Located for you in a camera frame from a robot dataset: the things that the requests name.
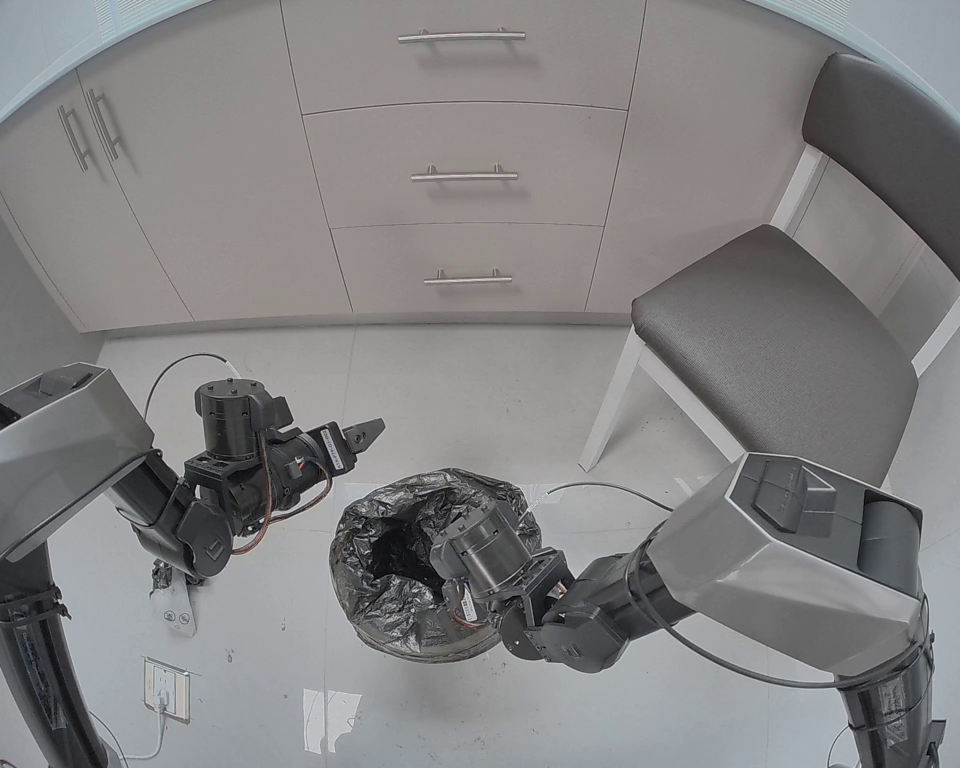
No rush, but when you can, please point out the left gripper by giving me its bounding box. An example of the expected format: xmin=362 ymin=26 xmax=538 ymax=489
xmin=262 ymin=418 xmax=388 ymax=516

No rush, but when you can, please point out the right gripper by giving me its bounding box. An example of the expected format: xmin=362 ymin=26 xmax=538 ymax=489
xmin=441 ymin=573 xmax=492 ymax=630

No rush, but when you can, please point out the black plastic bag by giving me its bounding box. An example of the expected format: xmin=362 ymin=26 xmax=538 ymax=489
xmin=330 ymin=466 xmax=543 ymax=665

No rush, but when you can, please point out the clear printed wrapper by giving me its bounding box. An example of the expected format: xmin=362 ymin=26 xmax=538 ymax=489
xmin=148 ymin=585 xmax=200 ymax=640

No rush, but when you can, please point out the beige cabinet with drawers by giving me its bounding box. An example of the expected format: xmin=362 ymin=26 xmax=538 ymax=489
xmin=0 ymin=0 xmax=960 ymax=339

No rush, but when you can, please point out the grey padded white chair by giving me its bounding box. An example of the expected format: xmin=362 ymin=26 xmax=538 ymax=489
xmin=579 ymin=52 xmax=960 ymax=489

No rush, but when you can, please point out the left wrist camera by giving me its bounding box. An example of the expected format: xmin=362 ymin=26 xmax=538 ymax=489
xmin=253 ymin=391 xmax=295 ymax=438

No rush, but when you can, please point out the white power cable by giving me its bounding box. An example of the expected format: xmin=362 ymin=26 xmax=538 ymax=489
xmin=123 ymin=686 xmax=172 ymax=762

